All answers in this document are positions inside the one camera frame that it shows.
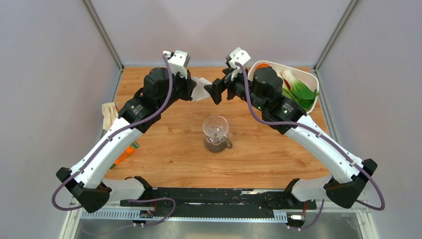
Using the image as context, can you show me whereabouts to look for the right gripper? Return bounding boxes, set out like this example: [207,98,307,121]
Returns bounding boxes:
[205,64,267,113]

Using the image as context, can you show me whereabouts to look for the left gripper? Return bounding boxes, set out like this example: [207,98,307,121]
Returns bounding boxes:
[158,68,197,113]

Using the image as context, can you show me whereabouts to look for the white paper coffee filter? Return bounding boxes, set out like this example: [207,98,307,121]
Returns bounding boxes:
[191,76,212,102]

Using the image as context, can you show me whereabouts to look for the clear glass dripper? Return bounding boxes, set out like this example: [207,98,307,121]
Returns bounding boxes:
[203,116,232,145]

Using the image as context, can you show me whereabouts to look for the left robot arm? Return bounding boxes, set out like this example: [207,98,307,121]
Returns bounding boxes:
[56,67,197,213]

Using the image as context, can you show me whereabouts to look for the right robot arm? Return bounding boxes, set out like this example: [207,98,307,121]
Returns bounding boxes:
[205,66,378,209]

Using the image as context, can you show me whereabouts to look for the glass coffee server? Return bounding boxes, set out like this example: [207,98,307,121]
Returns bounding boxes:
[204,133,233,153]

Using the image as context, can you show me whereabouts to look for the orange toy pumpkin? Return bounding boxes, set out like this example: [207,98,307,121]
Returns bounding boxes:
[256,63,271,69]

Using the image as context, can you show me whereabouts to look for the red toy pepper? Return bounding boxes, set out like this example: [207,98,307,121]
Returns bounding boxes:
[283,79,291,91]

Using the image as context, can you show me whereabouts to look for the stack of paper filters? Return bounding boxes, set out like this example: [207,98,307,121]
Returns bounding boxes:
[102,102,118,130]

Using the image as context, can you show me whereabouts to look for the green toy bok choy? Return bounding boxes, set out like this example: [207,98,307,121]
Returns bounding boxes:
[281,69,319,112]

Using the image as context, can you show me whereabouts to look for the white vegetable tray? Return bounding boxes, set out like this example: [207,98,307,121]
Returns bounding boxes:
[248,60,319,113]

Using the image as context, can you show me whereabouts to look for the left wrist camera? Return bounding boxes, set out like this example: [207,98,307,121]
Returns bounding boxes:
[163,50,190,79]

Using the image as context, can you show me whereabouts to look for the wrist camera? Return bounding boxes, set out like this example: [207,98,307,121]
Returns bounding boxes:
[163,50,190,79]
[226,47,251,81]

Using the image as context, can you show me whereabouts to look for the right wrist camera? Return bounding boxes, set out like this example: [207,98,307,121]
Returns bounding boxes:
[226,47,251,81]

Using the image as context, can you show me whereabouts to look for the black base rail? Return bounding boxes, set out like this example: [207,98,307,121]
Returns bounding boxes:
[120,187,317,219]

